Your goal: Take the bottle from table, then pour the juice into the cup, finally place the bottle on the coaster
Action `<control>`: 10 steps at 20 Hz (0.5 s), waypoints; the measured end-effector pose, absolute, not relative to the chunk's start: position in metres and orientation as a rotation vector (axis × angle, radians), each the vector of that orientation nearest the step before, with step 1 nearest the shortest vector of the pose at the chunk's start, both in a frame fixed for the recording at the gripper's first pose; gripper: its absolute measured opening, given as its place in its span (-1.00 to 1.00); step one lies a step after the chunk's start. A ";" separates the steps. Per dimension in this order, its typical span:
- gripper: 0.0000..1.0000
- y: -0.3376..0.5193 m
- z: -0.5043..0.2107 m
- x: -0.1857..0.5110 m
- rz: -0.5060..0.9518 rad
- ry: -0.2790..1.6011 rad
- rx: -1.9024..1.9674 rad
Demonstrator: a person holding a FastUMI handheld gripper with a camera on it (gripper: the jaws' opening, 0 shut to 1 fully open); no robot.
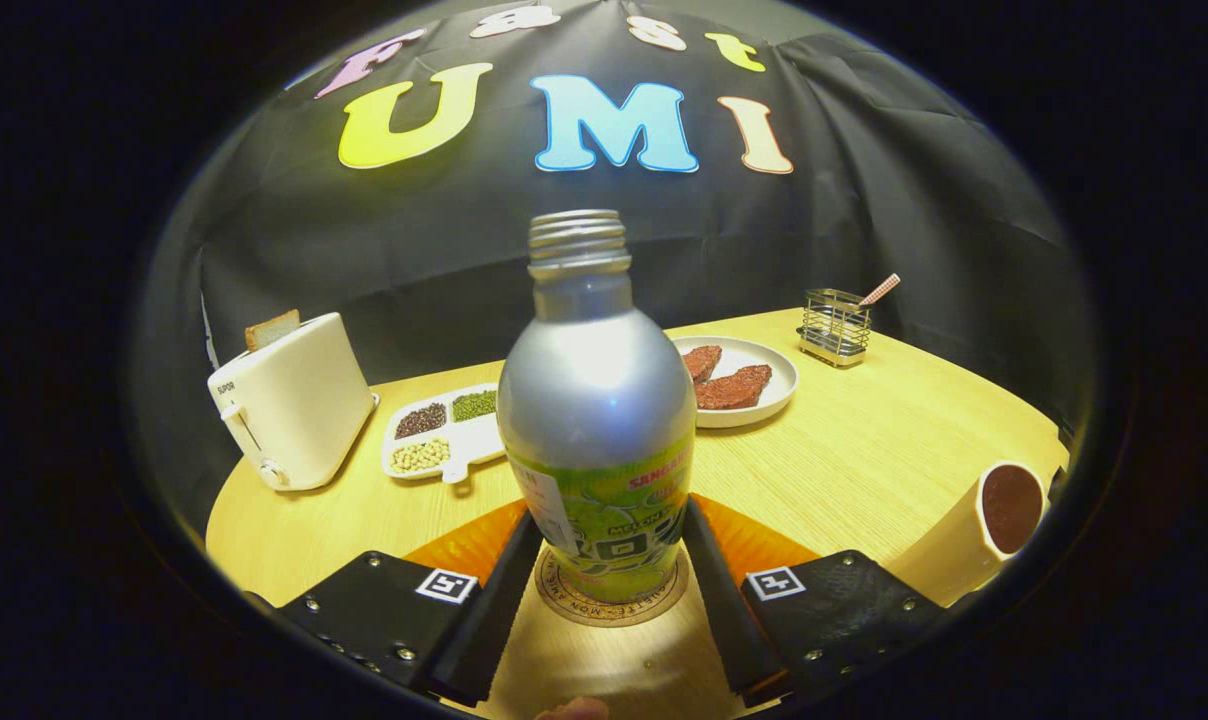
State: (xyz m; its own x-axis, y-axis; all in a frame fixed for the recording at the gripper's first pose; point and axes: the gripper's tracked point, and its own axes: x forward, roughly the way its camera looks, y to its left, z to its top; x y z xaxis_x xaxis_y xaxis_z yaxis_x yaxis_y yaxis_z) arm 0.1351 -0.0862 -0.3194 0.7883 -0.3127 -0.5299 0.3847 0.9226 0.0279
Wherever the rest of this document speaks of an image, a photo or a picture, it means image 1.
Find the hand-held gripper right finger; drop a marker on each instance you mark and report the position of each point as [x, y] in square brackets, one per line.
[729, 620]

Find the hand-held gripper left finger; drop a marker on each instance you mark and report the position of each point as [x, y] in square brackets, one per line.
[489, 620]

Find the round cork coaster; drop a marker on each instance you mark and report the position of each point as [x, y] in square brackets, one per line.
[562, 607]

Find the silver green juice bottle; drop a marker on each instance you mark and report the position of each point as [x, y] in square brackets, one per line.
[594, 400]

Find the white divided dish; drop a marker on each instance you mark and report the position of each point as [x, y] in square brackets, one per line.
[474, 445]

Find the pile of yellow beans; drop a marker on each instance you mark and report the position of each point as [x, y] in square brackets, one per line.
[421, 456]

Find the wooden table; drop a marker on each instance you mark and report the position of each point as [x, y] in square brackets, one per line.
[844, 460]

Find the pile of brown beans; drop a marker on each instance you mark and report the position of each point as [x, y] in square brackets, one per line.
[421, 420]

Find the pile of green beans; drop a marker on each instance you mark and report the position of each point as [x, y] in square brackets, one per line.
[475, 405]

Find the red meat slice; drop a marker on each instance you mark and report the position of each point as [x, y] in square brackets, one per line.
[734, 390]
[704, 360]

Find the white oval plate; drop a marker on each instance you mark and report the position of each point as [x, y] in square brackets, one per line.
[779, 375]

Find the white toaster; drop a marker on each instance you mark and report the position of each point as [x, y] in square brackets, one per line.
[304, 410]

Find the toast slice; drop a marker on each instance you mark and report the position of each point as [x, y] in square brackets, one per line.
[272, 330]

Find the pink checkered straw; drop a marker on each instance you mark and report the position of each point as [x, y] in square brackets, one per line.
[879, 290]

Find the black backdrop cloth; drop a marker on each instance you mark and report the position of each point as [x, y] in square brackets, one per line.
[364, 250]

